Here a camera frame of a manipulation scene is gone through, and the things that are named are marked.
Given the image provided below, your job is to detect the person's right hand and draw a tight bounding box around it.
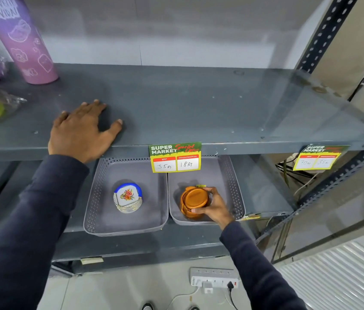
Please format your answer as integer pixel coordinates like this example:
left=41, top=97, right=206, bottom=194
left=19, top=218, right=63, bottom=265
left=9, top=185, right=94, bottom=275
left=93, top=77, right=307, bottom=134
left=191, top=187, right=236, bottom=230

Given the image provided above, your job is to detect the person's left hand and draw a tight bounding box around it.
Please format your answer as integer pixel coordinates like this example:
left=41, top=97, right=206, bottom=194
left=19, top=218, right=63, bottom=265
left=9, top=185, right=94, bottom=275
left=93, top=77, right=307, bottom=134
left=48, top=100, right=124, bottom=164

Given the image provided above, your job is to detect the orange round coaster set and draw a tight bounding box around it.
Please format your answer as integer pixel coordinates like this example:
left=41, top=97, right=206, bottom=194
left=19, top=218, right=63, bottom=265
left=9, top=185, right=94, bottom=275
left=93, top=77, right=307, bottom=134
left=181, top=186, right=213, bottom=220

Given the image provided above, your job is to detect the person's left forearm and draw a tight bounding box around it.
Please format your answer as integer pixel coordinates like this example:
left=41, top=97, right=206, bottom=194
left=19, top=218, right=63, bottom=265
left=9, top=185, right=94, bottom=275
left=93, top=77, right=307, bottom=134
left=0, top=155, right=90, bottom=310

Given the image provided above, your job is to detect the person's right forearm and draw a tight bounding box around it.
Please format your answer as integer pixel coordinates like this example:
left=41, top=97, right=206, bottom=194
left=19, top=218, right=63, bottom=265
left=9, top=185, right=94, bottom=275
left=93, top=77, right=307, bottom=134
left=220, top=221, right=308, bottom=310

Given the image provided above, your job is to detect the grey perforated plastic tray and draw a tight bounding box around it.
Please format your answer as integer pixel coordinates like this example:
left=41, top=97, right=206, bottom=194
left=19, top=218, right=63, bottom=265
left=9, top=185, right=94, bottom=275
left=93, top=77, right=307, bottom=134
left=83, top=157, right=169, bottom=237
left=168, top=155, right=246, bottom=226

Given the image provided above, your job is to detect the green yellow price label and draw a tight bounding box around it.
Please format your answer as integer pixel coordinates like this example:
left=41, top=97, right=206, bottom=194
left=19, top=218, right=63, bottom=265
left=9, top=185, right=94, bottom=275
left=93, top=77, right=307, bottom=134
left=149, top=142, right=202, bottom=173
left=293, top=145, right=350, bottom=171

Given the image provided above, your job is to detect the white power strip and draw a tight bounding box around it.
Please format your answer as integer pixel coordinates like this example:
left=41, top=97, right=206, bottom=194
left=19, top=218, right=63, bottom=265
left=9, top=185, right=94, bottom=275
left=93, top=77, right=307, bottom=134
left=190, top=267, right=239, bottom=289

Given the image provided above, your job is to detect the stack of floral coasters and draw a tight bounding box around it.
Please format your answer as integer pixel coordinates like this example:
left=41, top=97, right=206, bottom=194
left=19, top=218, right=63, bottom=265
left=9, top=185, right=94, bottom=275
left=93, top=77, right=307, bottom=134
left=114, top=183, right=144, bottom=214

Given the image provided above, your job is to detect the grey metal shelving rack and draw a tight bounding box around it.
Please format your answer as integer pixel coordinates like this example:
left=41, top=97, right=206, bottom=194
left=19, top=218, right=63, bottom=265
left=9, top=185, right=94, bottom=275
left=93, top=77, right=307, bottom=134
left=0, top=0, right=364, bottom=275

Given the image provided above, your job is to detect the purple printed bottle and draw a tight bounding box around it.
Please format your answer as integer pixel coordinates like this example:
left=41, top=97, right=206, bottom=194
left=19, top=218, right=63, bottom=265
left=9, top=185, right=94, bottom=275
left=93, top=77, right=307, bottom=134
left=0, top=0, right=59, bottom=85

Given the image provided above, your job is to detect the white corrugated panel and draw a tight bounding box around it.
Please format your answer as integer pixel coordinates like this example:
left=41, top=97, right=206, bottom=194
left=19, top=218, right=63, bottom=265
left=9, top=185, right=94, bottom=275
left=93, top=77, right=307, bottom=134
left=274, top=241, right=364, bottom=310

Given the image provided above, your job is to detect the white cable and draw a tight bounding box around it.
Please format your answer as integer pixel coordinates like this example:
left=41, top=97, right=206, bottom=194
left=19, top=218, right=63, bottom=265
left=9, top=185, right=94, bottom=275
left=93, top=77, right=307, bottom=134
left=166, top=287, right=205, bottom=310

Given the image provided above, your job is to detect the bundle of cables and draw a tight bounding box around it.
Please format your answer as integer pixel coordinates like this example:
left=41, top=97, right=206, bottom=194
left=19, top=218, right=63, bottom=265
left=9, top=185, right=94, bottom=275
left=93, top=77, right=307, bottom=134
left=276, top=158, right=318, bottom=197

